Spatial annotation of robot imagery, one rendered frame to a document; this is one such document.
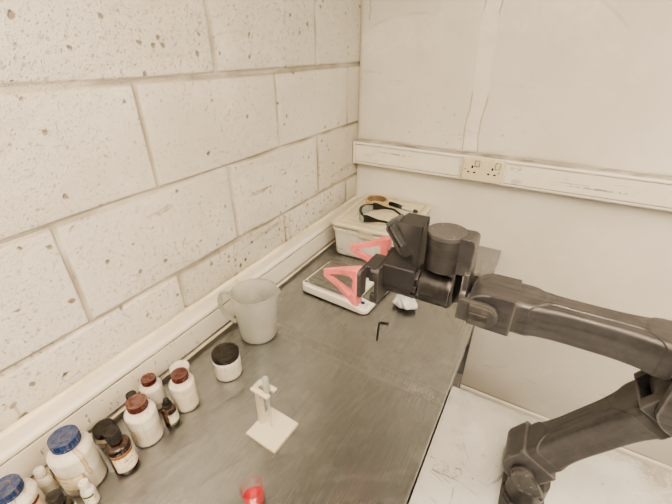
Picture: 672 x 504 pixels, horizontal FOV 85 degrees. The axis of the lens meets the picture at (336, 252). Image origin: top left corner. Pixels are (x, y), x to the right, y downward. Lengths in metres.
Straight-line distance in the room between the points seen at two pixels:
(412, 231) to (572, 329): 0.24
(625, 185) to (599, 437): 0.98
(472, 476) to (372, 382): 0.29
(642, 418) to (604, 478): 0.36
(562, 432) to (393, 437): 0.34
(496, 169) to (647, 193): 0.45
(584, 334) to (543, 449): 0.23
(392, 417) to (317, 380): 0.20
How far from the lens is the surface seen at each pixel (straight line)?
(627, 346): 0.59
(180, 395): 0.94
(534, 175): 1.50
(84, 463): 0.89
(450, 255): 0.54
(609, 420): 0.67
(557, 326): 0.57
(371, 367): 1.01
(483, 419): 0.97
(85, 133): 0.85
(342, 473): 0.84
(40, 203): 0.83
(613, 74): 1.50
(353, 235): 1.41
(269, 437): 0.89
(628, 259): 1.67
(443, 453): 0.89
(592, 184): 1.51
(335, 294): 1.20
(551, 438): 0.72
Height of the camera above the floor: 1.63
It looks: 29 degrees down
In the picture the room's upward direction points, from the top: straight up
